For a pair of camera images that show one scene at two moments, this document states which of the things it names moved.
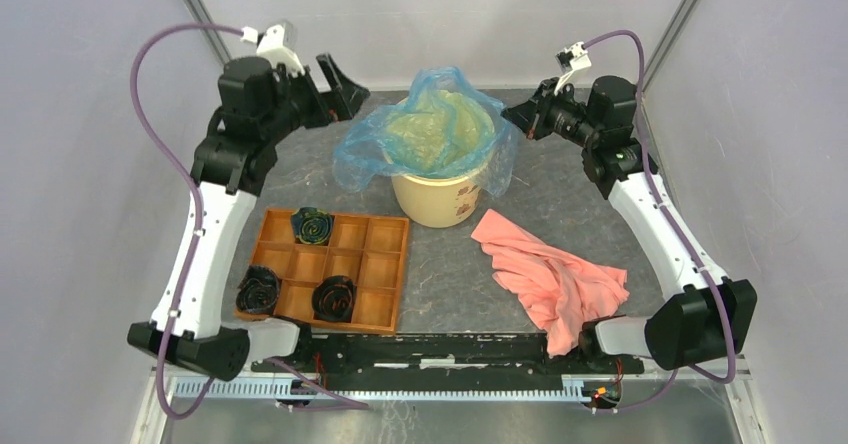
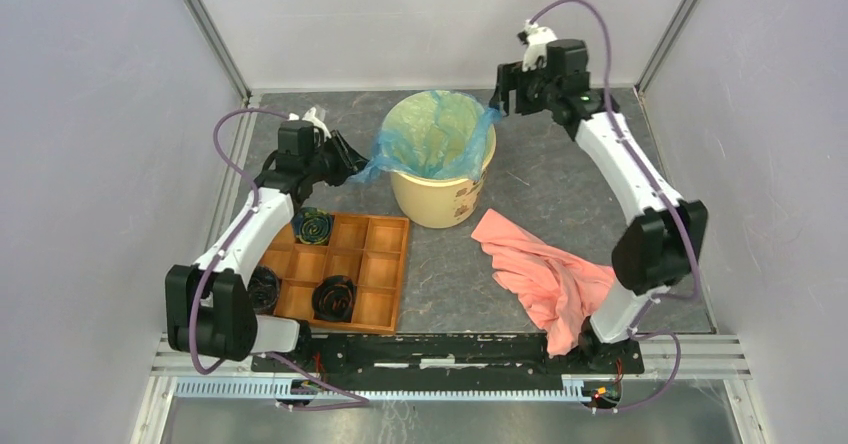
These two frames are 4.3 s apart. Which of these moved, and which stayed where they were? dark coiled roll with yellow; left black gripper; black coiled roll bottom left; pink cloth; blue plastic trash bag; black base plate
Moved: blue plastic trash bag; left black gripper
Stayed: black base plate; dark coiled roll with yellow; pink cloth; black coiled roll bottom left
